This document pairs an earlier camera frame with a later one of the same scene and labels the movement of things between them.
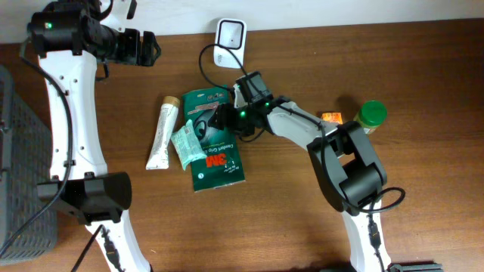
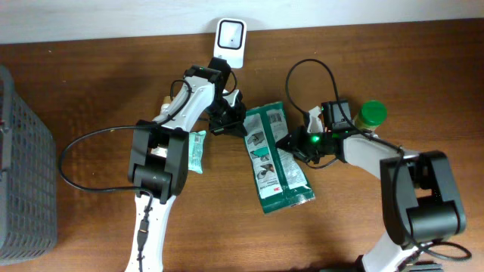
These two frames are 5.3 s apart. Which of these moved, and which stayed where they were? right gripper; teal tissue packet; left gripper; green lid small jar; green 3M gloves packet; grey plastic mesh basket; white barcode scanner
Moved: right gripper; green 3M gloves packet; left gripper
Stayed: grey plastic mesh basket; white barcode scanner; green lid small jar; teal tissue packet
